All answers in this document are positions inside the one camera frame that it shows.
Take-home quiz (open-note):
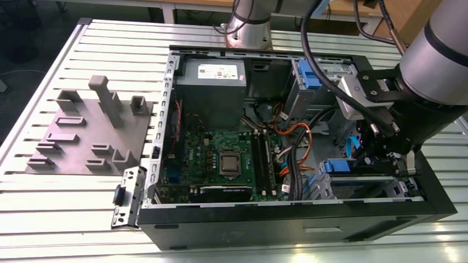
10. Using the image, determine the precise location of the blue data wire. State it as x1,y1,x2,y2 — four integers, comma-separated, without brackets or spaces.
344,136,363,160

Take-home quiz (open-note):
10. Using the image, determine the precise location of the hard disk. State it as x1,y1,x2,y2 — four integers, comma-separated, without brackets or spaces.
322,159,388,178

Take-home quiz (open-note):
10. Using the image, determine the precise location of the metal disk bay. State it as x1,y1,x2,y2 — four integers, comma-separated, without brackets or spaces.
318,158,420,201

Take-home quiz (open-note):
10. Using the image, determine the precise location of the black RAM slot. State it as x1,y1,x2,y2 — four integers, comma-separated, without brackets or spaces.
263,130,278,194
254,130,268,193

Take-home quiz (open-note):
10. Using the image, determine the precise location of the metal optical drive cage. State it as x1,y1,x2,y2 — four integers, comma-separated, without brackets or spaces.
284,56,362,121

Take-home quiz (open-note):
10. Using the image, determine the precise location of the blue drive latch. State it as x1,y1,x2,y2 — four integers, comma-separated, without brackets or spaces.
298,59,326,90

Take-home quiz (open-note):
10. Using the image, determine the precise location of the silver CPU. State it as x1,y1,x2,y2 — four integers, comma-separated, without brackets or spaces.
222,156,244,173

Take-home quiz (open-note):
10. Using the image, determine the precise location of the CPU socket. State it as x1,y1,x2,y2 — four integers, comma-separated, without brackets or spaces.
218,148,248,181

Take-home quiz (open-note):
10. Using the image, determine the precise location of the black open PC case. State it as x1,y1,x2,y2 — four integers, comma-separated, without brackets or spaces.
138,45,458,250

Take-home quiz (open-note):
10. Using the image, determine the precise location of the black graphics card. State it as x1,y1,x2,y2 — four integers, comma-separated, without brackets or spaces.
190,185,254,204

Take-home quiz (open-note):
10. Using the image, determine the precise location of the green motherboard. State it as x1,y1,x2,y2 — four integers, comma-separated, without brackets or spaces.
156,130,292,204

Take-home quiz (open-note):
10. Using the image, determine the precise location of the grey power supply unit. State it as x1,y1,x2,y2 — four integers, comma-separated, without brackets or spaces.
175,58,248,132

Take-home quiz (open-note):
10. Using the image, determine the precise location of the light wooden desk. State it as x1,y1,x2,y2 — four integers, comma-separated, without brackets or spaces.
322,0,388,38

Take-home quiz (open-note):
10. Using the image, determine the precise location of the grey parts rack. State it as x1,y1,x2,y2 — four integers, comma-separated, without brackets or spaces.
24,75,155,176

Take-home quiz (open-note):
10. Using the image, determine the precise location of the black cable bundle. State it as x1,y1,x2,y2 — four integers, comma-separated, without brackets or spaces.
286,102,344,201

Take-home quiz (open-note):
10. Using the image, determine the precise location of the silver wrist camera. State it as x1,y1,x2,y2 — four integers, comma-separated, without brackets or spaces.
336,76,396,121

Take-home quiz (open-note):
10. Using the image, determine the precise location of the orange wire bundle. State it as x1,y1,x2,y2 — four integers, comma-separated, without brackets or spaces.
272,123,316,179

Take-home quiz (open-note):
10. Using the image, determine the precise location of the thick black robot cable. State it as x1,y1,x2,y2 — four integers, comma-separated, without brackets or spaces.
302,0,398,136

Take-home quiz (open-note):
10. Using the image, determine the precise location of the thin red wire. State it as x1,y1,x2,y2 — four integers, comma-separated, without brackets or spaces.
175,99,184,141

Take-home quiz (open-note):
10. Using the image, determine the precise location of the metal expansion slot bracket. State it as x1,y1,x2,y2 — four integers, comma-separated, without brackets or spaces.
110,166,148,230

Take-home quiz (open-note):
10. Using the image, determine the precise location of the white metal desk frame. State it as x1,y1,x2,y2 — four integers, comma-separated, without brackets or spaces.
146,0,235,24

